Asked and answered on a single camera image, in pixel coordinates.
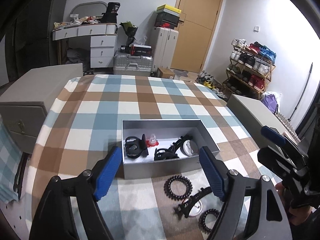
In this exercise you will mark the silver suitcase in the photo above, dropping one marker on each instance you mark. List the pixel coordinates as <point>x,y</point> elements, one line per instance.
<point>132,63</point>

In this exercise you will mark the grey cabinet with latch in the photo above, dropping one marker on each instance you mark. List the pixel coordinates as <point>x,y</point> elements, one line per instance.
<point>37,80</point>

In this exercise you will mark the red and clear hair clip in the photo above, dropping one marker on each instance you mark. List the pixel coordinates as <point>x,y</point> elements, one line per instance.
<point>152,141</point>

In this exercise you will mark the round white compact mirror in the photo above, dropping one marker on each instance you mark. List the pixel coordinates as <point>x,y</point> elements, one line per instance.
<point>200,210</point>

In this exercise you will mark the white suitcase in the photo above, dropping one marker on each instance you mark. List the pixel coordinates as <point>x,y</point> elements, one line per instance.
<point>163,50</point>

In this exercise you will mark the pile of loose shoes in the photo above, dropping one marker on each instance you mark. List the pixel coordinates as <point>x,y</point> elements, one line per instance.
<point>210,83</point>

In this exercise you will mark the round black hair claw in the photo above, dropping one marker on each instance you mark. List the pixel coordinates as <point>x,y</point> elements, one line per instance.
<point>132,151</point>

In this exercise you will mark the dark grey refrigerator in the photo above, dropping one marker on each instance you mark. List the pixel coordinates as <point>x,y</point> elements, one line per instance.
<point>45,30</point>

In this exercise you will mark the small black box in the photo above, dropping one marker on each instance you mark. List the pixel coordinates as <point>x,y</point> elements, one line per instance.
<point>125,49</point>

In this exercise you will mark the small black hair clip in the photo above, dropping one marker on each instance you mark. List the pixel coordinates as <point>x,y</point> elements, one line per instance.
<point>144,143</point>

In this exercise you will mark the closed brown cardboard box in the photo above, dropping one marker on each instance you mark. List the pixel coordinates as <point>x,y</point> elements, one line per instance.
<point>165,73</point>

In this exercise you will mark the person's right hand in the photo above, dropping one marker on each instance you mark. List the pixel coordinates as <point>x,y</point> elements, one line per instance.
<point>298,216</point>

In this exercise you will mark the white vanity desk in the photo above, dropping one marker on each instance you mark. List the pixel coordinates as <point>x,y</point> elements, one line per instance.
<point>102,41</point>

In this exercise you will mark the blue checkered cloth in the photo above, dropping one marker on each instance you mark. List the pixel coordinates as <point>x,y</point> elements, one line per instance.
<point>7,155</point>

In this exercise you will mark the white ribbed radiator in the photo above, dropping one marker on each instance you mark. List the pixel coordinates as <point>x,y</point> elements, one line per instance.
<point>287,127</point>

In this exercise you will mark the wide white bangle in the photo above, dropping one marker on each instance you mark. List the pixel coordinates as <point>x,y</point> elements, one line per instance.
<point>187,150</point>

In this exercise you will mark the yellow shoe box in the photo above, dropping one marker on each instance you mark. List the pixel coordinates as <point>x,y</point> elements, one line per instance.
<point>168,9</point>

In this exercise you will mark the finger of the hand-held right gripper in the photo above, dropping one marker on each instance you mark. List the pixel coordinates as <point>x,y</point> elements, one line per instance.
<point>272,157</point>
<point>273,135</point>

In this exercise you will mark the grey cloth heap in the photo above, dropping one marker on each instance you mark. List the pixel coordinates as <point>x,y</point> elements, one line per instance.
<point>77,57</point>

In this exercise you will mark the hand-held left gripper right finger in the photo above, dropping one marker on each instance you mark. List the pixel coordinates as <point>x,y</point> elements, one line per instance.
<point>212,172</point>

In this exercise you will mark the plain grey cabinet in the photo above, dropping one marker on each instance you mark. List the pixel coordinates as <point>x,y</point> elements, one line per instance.
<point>247,107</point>

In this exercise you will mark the large black hair claw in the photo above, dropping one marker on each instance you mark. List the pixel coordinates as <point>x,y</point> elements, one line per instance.
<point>192,200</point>

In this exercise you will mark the purple bag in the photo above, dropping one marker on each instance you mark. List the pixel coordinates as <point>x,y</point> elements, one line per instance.
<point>271,103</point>

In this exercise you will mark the black box with red trim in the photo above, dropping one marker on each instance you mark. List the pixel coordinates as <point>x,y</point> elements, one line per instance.
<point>141,49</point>

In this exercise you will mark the wooden shoe rack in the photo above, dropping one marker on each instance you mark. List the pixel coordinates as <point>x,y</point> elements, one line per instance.
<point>270,75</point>

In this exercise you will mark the white light switch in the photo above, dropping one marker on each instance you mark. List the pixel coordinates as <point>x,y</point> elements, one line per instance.
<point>256,28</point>

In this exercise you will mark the clear plastic bag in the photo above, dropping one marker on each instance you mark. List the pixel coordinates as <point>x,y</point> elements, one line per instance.
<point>141,41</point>

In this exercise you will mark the brown blue checkered tablecloth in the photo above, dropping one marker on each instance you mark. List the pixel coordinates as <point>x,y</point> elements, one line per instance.
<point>150,97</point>

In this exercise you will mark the black wrapped bouquet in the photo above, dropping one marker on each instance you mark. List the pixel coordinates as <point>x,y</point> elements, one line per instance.
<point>130,30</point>

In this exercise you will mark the grey floor mat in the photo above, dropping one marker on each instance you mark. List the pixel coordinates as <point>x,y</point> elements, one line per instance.
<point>181,73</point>

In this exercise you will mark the red and black shoe box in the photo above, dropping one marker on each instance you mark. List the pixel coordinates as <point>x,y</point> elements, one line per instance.
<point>166,24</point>

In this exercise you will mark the arched grey mirror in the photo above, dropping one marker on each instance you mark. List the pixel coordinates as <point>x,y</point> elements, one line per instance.
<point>87,8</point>

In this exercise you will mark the black bag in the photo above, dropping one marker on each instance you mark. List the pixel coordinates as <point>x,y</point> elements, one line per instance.
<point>111,12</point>

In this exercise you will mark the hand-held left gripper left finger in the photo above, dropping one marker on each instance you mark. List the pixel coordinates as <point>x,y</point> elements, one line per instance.
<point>108,172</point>

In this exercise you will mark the clutter of toiletries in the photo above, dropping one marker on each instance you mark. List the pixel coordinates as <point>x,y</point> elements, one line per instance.
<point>75,21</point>

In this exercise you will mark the rows of assorted sneakers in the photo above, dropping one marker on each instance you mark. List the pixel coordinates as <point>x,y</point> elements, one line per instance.
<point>250,60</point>

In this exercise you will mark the grey cardboard box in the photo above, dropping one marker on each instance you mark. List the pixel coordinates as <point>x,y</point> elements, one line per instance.
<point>160,170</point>

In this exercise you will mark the wooden door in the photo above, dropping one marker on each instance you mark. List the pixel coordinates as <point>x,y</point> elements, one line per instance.
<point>197,30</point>

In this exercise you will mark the long black pole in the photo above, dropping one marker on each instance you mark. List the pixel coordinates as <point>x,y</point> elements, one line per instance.
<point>303,90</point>

